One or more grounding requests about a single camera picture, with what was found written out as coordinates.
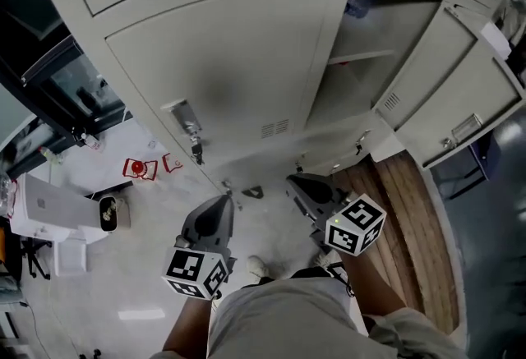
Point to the person's torso in light shirt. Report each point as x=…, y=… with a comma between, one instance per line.
x=287, y=320

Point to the white water dispenser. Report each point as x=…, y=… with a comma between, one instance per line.
x=53, y=209

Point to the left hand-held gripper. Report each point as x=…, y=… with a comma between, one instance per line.
x=187, y=263

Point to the person's right forearm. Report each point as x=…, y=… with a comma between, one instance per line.
x=370, y=287

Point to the large white foam panel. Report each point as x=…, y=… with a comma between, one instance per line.
x=495, y=39

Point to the beige waste bin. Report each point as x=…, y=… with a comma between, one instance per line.
x=123, y=211

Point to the black office chair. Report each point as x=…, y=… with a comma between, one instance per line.
x=35, y=263

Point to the blue plastic bottle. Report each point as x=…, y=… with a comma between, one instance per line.
x=356, y=6

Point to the clear water bottle red label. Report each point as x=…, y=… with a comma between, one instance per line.
x=6, y=193

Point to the dark framed window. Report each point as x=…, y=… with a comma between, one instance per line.
x=37, y=0

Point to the person's left forearm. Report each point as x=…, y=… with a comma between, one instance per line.
x=189, y=324

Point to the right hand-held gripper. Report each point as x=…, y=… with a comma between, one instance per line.
x=357, y=222

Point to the wooden platform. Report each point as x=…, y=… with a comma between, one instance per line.
x=411, y=226

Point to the white open box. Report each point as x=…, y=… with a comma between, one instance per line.
x=70, y=259

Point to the small greenish bottle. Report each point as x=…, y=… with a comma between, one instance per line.
x=51, y=155

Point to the person's left shoe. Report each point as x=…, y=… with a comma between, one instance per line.
x=257, y=267

